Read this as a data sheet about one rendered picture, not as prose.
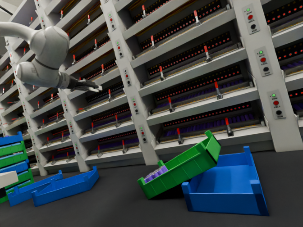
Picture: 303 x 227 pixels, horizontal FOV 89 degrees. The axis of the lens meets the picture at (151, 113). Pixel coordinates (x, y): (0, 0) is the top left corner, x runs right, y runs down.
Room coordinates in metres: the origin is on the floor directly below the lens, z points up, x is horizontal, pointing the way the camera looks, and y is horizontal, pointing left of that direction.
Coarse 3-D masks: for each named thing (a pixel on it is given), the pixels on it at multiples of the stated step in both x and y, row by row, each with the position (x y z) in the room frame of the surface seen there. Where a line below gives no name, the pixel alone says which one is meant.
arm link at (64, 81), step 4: (60, 72) 0.79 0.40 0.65; (60, 76) 0.78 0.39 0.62; (64, 76) 0.80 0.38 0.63; (68, 76) 0.82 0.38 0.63; (60, 80) 0.78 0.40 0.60; (64, 80) 0.79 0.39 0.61; (68, 80) 0.81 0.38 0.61; (60, 84) 0.79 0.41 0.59; (64, 84) 0.80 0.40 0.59; (68, 84) 0.82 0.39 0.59; (60, 88) 0.82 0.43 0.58; (64, 88) 0.83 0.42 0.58
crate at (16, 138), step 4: (20, 132) 1.29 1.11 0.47; (8, 136) 1.21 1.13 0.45; (12, 136) 1.23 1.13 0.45; (16, 136) 1.26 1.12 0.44; (20, 136) 1.28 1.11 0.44; (0, 140) 1.16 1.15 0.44; (4, 140) 1.18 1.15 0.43; (8, 140) 1.20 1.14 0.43; (12, 140) 1.23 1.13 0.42; (16, 140) 1.25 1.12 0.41; (20, 140) 1.28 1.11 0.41; (0, 144) 1.15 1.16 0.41; (4, 144) 1.17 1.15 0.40; (8, 144) 1.26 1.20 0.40
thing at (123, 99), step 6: (120, 90) 1.25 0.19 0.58; (102, 96) 1.35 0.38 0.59; (126, 96) 1.02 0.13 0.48; (90, 102) 1.43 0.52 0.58; (108, 102) 1.11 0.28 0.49; (114, 102) 1.08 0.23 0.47; (120, 102) 1.06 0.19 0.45; (126, 102) 1.05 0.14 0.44; (78, 108) 1.38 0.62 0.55; (96, 108) 1.17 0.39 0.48; (102, 108) 1.15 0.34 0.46; (108, 108) 1.13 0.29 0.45; (72, 114) 1.31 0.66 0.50; (78, 114) 1.27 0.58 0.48; (84, 114) 1.25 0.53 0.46; (90, 114) 1.22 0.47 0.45
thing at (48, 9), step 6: (54, 0) 1.24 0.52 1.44; (60, 0) 1.22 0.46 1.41; (66, 0) 1.31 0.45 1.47; (72, 0) 1.35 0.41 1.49; (42, 6) 1.31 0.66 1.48; (48, 6) 1.28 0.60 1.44; (54, 6) 1.26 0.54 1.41; (60, 6) 1.35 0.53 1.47; (66, 6) 1.39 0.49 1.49; (48, 12) 1.31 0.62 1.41; (54, 12) 1.39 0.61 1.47; (60, 12) 1.44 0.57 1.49
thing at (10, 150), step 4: (20, 144) 1.27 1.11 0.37; (4, 148) 1.17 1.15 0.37; (8, 148) 1.19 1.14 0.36; (12, 148) 1.21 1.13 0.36; (16, 148) 1.24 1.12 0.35; (20, 148) 1.26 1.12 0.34; (24, 148) 1.29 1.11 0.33; (0, 152) 1.14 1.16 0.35; (4, 152) 1.16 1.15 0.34; (8, 152) 1.18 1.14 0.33; (12, 152) 1.21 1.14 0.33; (0, 156) 1.23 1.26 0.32
